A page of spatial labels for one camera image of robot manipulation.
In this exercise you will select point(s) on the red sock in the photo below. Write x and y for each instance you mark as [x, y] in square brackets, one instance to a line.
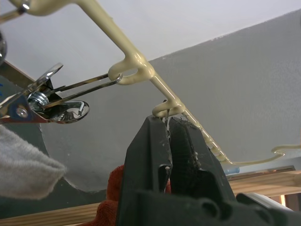
[110, 188]

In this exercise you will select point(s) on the light wooden frame crossbeam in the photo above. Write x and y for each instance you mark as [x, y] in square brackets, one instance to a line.
[258, 186]

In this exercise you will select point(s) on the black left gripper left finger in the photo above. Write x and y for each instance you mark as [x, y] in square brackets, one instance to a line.
[145, 153]

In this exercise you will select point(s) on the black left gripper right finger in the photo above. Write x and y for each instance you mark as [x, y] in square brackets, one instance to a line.
[188, 153]

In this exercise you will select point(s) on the light grey sock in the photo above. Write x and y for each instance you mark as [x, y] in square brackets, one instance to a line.
[23, 164]

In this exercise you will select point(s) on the chrome metal hanger clip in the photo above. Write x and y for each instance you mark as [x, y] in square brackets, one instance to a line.
[14, 103]

